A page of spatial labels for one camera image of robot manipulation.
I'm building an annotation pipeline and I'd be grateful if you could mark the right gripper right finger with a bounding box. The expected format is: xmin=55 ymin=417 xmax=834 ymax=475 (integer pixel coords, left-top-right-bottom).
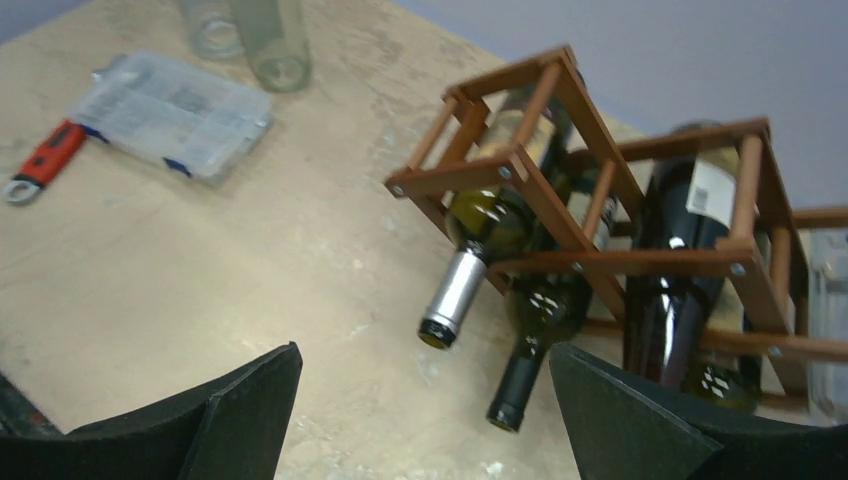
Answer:
xmin=549 ymin=343 xmax=847 ymax=479

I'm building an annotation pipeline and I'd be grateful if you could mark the red wine bottle gold cap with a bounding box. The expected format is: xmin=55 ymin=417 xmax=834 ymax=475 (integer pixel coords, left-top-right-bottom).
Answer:
xmin=623 ymin=147 xmax=739 ymax=390

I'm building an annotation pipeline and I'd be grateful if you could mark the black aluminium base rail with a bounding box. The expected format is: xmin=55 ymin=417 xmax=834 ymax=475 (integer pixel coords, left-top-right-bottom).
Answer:
xmin=1 ymin=375 xmax=62 ymax=436

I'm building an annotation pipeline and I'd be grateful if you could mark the green bottle silver neck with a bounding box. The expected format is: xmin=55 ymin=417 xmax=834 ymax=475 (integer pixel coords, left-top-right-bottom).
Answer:
xmin=681 ymin=282 xmax=762 ymax=414

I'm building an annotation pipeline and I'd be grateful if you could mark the clear plastic screw box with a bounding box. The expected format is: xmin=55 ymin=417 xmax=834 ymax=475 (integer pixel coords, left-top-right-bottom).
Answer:
xmin=69 ymin=50 xmax=274 ymax=185

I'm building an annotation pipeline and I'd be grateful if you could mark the dark bottle silver cap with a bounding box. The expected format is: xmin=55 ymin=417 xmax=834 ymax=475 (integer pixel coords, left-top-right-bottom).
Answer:
xmin=418 ymin=97 xmax=574 ymax=350

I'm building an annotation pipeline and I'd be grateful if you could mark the wooden wine rack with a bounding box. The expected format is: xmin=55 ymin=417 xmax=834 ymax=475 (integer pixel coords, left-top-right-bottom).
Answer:
xmin=384 ymin=44 xmax=847 ymax=407

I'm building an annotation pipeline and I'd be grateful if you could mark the dark bottle black cap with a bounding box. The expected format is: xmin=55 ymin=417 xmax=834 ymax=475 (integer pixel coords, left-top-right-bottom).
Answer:
xmin=486 ymin=175 xmax=621 ymax=434

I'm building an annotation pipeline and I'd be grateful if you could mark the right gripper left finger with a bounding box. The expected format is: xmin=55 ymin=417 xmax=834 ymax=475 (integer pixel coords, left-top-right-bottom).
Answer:
xmin=1 ymin=342 xmax=303 ymax=479

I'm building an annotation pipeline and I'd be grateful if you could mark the clear glass bottle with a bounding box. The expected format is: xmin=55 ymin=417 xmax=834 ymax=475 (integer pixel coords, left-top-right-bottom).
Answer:
xmin=175 ymin=0 xmax=244 ymax=60
xmin=229 ymin=0 xmax=312 ymax=93

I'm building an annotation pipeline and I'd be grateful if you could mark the red adjustable wrench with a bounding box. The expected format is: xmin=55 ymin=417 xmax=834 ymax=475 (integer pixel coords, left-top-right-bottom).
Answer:
xmin=2 ymin=119 xmax=87 ymax=206

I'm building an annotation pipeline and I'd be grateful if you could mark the clear bottle black cap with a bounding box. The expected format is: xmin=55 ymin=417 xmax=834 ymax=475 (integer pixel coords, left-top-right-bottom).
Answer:
xmin=808 ymin=229 xmax=847 ymax=426

